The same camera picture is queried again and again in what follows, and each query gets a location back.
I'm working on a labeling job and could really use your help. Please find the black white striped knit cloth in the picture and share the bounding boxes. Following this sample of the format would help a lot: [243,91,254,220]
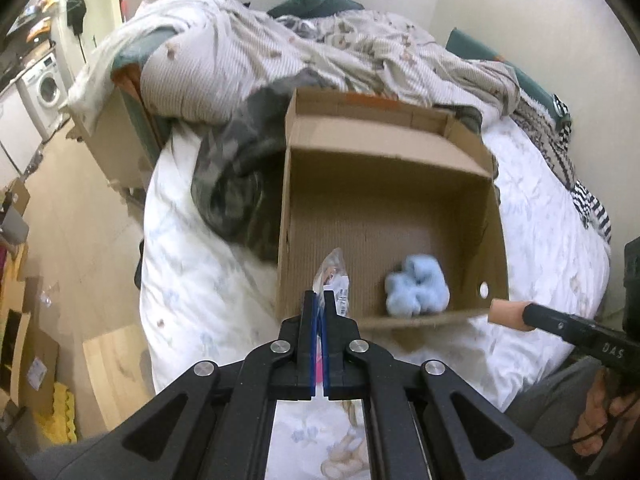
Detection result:
[510,95,613,246]

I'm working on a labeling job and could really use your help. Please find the person's right hand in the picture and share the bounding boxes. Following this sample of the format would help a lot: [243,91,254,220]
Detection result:
[572,374,632,457]

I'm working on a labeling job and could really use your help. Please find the person's grey trouser leg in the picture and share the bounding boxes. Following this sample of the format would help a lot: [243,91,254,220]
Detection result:
[505,359,603,480]

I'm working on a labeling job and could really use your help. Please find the light wooden board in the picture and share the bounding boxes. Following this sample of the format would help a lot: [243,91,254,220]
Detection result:
[82,324,157,432]

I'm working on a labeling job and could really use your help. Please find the dark green pillow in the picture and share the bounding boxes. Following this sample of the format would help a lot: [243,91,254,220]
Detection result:
[267,0,366,17]

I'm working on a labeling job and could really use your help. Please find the black white checkered cloth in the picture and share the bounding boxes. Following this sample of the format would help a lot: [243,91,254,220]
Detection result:
[552,94,574,132]

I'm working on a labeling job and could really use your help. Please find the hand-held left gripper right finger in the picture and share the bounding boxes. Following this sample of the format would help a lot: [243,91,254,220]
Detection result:
[324,291,576,480]

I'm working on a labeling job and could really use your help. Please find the teal pillow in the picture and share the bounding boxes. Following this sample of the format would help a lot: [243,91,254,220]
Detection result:
[445,27,557,111]

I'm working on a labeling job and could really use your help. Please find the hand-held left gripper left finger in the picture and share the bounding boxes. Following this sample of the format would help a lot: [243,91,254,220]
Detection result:
[30,291,318,480]

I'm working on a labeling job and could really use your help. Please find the bed with white floral sheet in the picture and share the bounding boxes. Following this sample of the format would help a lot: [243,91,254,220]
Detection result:
[139,110,612,480]

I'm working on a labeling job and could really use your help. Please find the light blue fluffy scrunchie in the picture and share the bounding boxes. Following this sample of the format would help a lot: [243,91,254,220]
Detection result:
[384,254,451,319]

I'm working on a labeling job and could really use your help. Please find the flattened cardboard boxes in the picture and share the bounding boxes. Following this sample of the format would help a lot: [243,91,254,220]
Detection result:
[0,305,61,411]

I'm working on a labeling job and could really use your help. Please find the clear plastic packet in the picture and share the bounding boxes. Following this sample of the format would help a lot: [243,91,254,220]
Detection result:
[312,247,354,319]

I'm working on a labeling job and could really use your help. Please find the beige bedside cabinet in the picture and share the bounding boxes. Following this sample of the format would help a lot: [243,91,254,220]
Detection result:
[65,85,167,197]

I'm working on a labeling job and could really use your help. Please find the camouflage cloth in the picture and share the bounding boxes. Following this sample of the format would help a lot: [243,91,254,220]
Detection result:
[191,67,301,264]

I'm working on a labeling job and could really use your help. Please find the brown cardboard box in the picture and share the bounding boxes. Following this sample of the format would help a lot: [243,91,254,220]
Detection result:
[276,86,510,332]

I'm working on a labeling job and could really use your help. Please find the striped floral duvet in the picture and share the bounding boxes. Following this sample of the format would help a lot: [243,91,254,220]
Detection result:
[67,0,521,127]

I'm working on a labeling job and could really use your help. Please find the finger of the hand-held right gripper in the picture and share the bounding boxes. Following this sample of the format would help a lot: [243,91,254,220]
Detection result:
[490,299,640,362]

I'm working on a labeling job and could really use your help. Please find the yellow foam tray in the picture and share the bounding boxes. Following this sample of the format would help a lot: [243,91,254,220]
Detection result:
[37,382,79,444]

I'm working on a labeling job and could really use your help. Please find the white washing machine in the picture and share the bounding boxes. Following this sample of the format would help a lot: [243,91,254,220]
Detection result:
[22,55,69,124]

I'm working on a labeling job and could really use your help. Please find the white kitchen cabinet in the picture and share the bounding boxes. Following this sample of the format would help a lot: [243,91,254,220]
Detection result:
[0,89,47,177]

